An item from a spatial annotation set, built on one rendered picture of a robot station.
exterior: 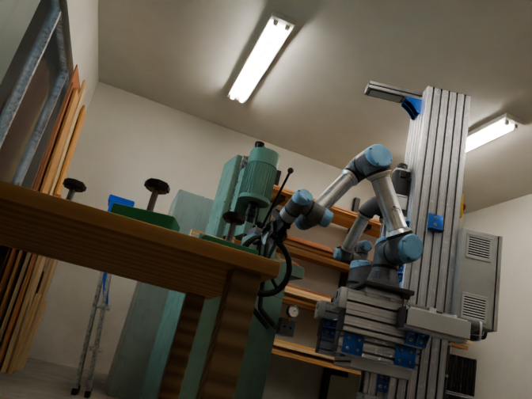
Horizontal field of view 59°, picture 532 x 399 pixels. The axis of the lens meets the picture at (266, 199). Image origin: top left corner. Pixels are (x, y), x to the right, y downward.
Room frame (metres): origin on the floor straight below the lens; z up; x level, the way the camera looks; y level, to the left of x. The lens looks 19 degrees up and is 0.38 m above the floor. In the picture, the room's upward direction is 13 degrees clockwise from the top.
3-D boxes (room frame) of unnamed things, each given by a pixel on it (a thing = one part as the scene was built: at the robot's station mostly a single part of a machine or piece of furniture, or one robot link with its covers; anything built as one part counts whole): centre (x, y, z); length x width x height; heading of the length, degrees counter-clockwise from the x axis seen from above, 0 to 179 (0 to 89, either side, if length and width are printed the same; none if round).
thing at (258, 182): (2.49, 0.06, 1.35); 0.18 x 0.18 x 0.31
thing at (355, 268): (2.61, -0.61, 0.98); 0.13 x 0.12 x 0.14; 104
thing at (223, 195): (2.76, 0.18, 1.16); 0.22 x 0.22 x 0.72; 22
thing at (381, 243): (2.11, -0.61, 0.98); 0.13 x 0.12 x 0.14; 15
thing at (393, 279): (2.12, -0.61, 0.87); 0.15 x 0.15 x 0.10
